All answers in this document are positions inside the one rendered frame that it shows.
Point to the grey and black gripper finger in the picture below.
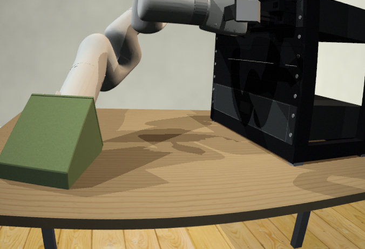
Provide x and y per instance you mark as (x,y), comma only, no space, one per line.
(263,20)
(266,14)

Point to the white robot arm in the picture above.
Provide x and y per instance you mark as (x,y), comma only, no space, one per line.
(119,49)

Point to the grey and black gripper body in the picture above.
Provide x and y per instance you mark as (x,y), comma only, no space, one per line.
(215,23)

